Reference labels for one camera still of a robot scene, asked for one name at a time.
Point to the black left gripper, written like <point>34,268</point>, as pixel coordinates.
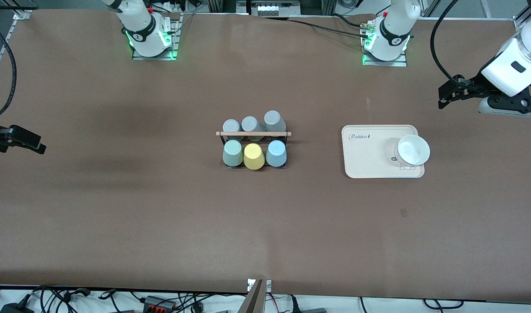
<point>475,84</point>

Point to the light blue cup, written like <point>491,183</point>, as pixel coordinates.
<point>276,154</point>

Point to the pale green cup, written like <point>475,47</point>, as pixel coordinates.
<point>232,153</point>

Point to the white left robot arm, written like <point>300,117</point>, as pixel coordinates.
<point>513,65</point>

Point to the white bowl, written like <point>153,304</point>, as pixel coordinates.
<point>413,150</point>

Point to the beige plastic tray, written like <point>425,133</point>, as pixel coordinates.
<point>365,156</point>

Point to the black power adapter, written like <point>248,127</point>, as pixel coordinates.
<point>15,308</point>

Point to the grey cup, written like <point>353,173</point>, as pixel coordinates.
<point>272,118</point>
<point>250,124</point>
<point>231,126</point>

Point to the grey power strip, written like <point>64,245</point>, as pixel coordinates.
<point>274,8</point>

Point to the black orange connector box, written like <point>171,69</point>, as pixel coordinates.
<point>158,304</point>

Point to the yellow cup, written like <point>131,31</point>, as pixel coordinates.
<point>253,157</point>

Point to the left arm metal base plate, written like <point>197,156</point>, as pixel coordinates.
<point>400,64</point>

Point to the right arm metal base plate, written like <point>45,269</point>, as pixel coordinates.
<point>154,57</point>

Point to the brown tapered post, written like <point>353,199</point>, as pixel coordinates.
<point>254,300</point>

